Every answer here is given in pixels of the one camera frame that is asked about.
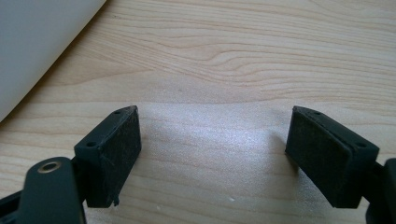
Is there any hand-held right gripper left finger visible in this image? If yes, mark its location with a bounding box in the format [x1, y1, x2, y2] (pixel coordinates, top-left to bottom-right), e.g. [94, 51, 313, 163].
[73, 105, 143, 208]

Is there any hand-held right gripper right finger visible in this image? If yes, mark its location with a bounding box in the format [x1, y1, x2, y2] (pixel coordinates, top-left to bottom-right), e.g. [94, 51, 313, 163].
[285, 105, 380, 209]

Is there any white smooth sheet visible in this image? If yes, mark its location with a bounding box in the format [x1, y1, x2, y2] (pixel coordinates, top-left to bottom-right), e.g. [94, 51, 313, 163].
[0, 0, 107, 123]

